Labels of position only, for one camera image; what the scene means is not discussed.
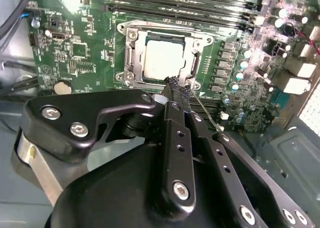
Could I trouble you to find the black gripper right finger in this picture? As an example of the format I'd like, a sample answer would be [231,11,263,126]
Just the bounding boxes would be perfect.
[177,76,315,228]

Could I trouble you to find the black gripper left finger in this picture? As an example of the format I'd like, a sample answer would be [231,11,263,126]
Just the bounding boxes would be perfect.
[11,76,197,210]

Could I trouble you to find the metal socket cover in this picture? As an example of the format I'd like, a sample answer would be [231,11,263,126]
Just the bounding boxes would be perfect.
[124,27,202,87]

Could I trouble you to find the thin metal locking lever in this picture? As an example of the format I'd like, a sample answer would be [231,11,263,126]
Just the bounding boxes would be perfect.
[191,91,223,131]

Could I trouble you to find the silver green CPU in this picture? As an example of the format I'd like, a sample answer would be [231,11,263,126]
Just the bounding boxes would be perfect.
[142,34,188,81]

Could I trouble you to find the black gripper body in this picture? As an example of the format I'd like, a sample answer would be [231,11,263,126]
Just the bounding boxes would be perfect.
[48,142,237,228]

